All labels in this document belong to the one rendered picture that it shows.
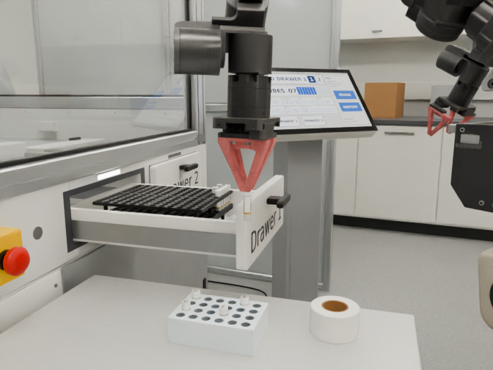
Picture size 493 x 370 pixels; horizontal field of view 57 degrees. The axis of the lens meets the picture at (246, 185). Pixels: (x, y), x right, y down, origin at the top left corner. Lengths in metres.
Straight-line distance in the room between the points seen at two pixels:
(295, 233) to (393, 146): 2.02
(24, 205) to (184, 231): 0.26
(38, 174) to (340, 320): 0.53
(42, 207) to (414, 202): 3.25
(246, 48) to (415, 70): 3.87
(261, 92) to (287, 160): 1.18
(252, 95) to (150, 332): 0.37
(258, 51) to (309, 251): 1.39
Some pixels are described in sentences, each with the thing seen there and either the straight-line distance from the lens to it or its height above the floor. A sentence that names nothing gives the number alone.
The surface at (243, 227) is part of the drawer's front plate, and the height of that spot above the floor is 0.89.
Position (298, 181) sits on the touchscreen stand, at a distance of 1.79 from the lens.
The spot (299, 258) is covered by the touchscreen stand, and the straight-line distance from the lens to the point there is 1.88.
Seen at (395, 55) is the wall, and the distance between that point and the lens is 4.43.
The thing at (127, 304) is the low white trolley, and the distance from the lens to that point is 0.80.
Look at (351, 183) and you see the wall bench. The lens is 3.81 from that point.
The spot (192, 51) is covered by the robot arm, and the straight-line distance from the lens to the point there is 0.58.
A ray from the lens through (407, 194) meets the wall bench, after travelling 3.78.
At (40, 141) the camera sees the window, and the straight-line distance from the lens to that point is 0.85.
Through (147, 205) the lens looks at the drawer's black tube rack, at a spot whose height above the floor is 0.90.
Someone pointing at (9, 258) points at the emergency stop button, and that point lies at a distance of 0.69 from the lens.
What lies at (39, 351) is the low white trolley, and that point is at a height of 0.76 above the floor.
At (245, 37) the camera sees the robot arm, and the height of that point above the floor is 1.17.
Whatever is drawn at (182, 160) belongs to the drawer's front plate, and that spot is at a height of 0.92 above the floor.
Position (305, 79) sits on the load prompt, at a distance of 1.83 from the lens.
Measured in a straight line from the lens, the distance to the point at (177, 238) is 0.79.
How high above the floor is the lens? 1.10
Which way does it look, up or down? 11 degrees down
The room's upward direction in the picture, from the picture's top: straight up
